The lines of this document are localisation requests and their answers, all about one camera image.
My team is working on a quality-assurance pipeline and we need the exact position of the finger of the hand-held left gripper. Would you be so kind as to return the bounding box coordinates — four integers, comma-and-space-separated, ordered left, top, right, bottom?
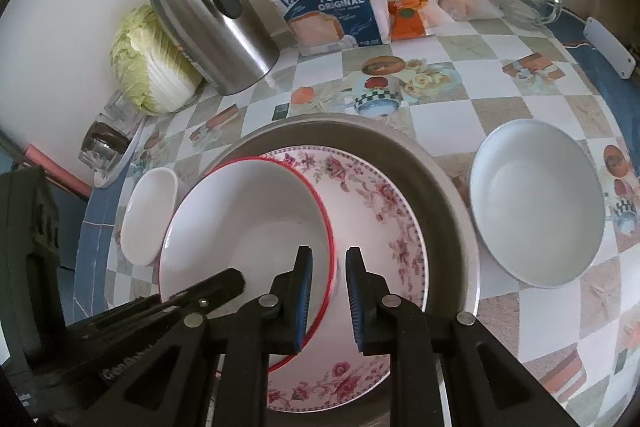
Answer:
150, 268, 246, 315

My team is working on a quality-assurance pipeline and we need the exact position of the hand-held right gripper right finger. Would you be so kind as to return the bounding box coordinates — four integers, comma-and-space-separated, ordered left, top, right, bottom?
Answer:
345, 247, 576, 427

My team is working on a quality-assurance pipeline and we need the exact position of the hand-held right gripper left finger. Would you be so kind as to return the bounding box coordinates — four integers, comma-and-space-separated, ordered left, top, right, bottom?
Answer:
130, 246, 314, 427

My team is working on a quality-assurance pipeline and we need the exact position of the strawberry print bowl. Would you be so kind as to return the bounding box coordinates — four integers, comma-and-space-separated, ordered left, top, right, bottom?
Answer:
157, 157, 335, 375

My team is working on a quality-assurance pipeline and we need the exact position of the pink floral plate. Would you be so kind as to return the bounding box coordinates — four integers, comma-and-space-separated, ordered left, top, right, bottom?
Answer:
260, 146, 430, 413

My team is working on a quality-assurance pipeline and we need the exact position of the large stainless steel bowl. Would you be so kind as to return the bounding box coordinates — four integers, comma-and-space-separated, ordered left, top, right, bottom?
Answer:
200, 112, 482, 427

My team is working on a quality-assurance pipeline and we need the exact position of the pink board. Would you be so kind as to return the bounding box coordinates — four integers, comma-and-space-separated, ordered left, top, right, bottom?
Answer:
25, 143, 96, 198

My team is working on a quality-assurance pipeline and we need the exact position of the small white dish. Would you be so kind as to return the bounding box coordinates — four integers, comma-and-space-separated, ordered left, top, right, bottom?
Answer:
119, 167, 180, 267

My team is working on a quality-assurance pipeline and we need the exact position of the small glass jar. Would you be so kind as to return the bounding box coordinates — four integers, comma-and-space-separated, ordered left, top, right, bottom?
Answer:
92, 117, 151, 188

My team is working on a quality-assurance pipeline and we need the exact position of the empty clear glass jar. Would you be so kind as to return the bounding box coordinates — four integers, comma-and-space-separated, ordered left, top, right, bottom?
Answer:
102, 89, 146, 132

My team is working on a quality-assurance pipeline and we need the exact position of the large white bowl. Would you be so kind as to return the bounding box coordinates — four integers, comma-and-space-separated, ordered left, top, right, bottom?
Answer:
469, 119, 607, 289

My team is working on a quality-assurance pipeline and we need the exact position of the napa cabbage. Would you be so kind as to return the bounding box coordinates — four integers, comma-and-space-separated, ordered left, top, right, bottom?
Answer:
110, 4, 203, 115

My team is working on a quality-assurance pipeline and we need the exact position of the stainless steel thermos jug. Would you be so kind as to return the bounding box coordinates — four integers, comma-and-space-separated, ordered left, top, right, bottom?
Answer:
132, 0, 281, 96

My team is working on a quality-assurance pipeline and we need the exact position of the checkered printed tablecloth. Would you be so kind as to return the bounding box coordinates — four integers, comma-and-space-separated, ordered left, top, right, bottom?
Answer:
70, 0, 640, 427

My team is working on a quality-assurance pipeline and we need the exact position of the orange snack packet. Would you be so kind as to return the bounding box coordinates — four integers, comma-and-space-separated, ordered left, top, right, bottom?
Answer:
387, 0, 443, 42
427, 0, 503, 22

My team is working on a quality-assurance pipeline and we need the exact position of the white rectangular device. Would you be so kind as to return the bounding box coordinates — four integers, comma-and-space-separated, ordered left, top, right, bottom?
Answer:
582, 17, 638, 80

